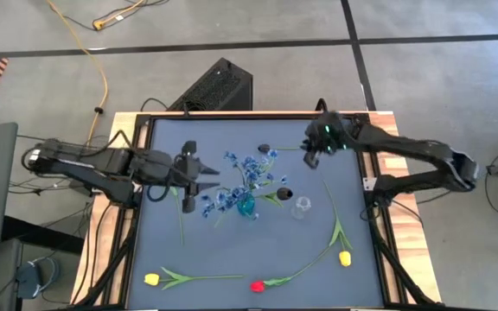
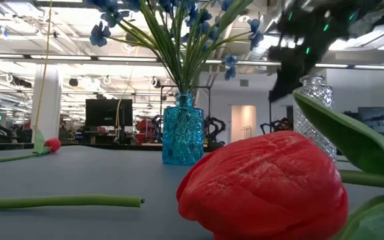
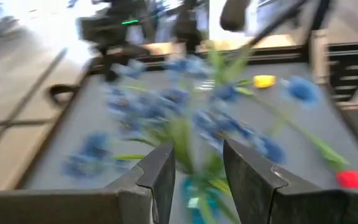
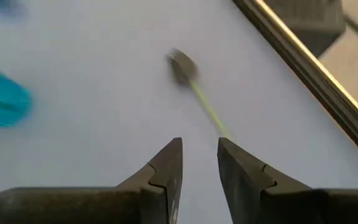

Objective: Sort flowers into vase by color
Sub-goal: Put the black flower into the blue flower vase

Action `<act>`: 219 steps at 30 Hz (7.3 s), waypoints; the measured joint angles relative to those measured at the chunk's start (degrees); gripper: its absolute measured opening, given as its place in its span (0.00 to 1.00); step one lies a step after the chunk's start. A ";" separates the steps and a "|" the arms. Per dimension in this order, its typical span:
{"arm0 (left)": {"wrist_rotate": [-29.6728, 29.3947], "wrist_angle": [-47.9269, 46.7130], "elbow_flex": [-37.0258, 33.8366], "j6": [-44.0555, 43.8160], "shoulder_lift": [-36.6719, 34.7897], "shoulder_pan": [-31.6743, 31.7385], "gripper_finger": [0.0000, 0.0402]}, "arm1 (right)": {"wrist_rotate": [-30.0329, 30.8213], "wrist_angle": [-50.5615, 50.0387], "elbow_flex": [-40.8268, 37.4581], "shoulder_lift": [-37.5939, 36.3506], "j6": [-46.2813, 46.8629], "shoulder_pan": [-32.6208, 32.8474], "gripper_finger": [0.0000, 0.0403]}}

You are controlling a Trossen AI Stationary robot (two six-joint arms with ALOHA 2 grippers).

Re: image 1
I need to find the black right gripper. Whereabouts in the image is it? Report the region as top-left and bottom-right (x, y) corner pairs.
(299, 111), (359, 170)

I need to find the yellow artificial tulip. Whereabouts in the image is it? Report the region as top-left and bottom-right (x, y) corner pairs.
(143, 266), (246, 292)
(322, 180), (354, 269)

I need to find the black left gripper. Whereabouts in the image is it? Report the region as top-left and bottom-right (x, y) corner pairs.
(169, 140), (221, 214)

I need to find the black artificial tulip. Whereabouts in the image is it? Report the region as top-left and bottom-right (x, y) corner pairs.
(255, 186), (295, 210)
(257, 143), (305, 156)

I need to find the black computer tower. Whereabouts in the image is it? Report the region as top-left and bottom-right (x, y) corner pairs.
(166, 56), (255, 113)

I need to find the yellow cable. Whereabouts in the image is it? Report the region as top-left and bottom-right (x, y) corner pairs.
(44, 0), (147, 147)

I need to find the clear glass vase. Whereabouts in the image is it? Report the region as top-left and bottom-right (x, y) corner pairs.
(290, 195), (313, 221)

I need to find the grey round device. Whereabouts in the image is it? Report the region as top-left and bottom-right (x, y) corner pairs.
(15, 256), (61, 301)

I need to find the blue glass vase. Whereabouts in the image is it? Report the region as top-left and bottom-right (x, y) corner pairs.
(236, 194), (258, 219)

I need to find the black table frame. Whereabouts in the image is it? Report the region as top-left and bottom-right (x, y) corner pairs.
(101, 111), (411, 311)

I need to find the blue artificial flower bouquet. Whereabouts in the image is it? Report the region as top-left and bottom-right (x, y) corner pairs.
(200, 149), (290, 231)

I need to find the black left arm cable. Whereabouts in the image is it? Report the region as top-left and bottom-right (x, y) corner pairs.
(145, 184), (173, 204)

